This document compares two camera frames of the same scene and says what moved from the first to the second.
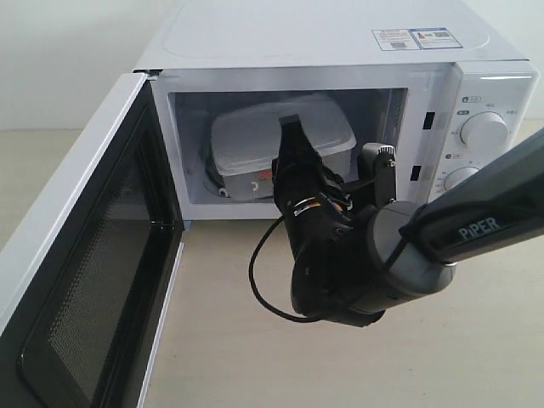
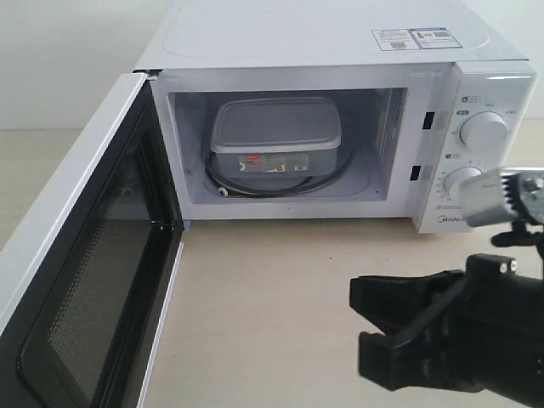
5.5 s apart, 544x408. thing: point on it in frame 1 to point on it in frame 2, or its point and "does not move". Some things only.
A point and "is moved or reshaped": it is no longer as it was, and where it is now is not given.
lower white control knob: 458,175 does not move
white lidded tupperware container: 245,137 is moved or reshaped
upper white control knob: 485,133 does not move
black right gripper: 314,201 to 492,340
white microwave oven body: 434,81 does not move
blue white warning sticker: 421,38 does not move
